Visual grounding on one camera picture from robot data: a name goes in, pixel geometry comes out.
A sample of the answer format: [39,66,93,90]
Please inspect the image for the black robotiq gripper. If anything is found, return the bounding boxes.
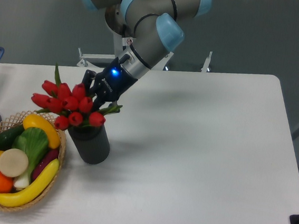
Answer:
[82,57,138,114]

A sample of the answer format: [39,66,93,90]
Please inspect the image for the red tulip bouquet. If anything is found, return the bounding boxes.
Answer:
[31,65,121,133]

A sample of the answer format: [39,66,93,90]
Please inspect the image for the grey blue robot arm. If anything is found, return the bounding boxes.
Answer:
[83,0,212,111]

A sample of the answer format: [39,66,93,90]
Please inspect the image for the dark grey ribbed vase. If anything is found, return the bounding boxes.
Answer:
[68,125,110,165]

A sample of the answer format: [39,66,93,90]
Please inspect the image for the green bok choy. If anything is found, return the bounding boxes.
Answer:
[12,127,49,191]

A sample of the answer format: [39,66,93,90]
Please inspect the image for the purple eggplant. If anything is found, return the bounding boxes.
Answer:
[31,149,59,181]

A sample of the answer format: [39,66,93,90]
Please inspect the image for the green cucumber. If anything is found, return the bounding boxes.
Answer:
[0,125,24,151]

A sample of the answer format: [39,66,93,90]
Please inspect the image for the beige round bun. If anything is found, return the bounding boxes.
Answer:
[0,148,29,178]

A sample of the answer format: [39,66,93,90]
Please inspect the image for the yellow banana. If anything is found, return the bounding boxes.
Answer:
[0,159,60,208]

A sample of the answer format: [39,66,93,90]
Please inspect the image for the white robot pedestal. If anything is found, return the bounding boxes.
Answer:
[76,32,213,73]

